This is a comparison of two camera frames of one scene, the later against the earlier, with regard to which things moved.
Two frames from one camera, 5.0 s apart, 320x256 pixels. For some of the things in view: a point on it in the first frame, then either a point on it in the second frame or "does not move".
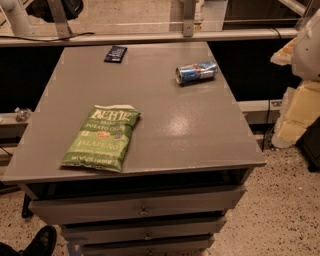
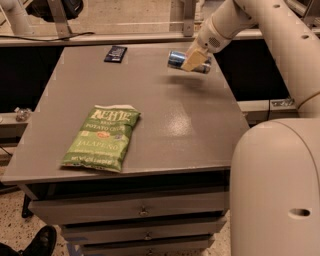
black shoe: (42, 244) does not move
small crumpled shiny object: (23, 114) does not move
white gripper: (308, 55) → (211, 37)
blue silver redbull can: (195, 72) → (176, 59)
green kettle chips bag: (103, 139) does not move
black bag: (42, 8) does not move
